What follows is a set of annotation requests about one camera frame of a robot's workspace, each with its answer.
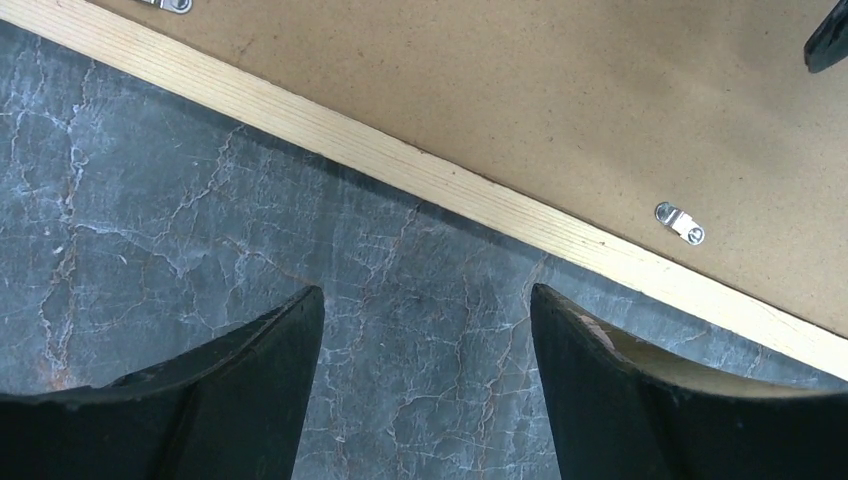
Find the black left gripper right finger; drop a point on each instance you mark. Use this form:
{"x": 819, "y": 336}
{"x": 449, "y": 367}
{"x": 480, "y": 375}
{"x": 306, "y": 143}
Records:
{"x": 622, "y": 408}

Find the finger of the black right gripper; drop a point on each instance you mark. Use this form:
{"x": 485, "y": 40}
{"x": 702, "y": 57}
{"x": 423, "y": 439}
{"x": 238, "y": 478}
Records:
{"x": 827, "y": 45}

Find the golden wooden picture frame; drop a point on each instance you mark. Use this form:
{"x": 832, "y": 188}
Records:
{"x": 167, "y": 63}

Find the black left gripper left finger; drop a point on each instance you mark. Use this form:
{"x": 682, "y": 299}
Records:
{"x": 232, "y": 408}

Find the silver metal turn clip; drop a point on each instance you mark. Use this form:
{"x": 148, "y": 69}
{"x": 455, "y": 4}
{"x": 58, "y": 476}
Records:
{"x": 680, "y": 222}

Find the brown fibreboard backing board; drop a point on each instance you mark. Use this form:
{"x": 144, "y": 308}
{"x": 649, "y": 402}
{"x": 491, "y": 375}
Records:
{"x": 603, "y": 109}

